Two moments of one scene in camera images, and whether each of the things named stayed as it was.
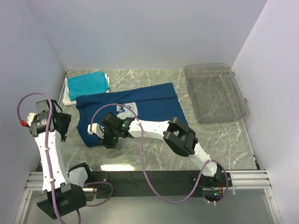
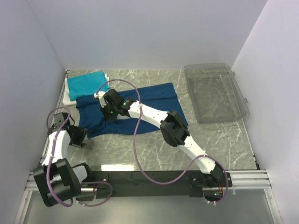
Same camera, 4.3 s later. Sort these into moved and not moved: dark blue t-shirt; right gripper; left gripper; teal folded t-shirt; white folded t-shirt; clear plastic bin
Moved: right gripper; left gripper
Not moved: dark blue t-shirt; teal folded t-shirt; clear plastic bin; white folded t-shirt
